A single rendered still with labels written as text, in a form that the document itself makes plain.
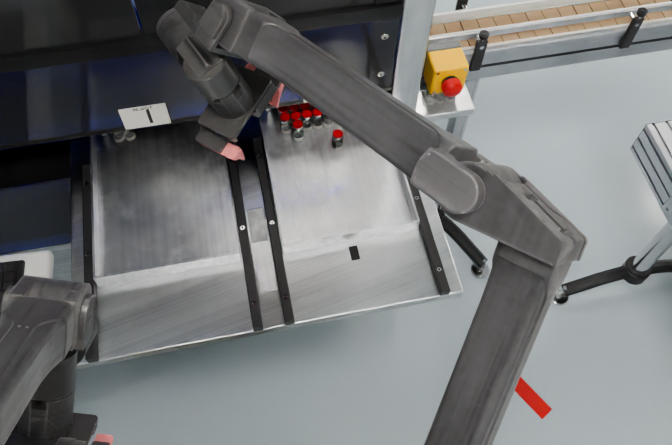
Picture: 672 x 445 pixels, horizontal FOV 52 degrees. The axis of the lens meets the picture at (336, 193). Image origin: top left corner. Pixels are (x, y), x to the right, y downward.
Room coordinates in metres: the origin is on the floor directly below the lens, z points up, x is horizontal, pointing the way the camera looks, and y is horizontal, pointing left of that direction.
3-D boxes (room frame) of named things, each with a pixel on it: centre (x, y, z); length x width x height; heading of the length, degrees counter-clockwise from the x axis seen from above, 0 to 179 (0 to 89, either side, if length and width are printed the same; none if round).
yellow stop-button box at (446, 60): (0.93, -0.21, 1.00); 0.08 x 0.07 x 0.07; 13
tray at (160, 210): (0.68, 0.34, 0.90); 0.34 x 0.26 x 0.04; 13
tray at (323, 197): (0.76, 0.01, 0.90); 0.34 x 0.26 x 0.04; 13
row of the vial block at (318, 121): (0.86, 0.03, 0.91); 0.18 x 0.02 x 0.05; 103
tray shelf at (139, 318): (0.65, 0.16, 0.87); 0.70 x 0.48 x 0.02; 103
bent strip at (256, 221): (0.56, 0.13, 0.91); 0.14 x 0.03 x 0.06; 13
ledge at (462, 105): (0.97, -0.22, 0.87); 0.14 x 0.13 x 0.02; 13
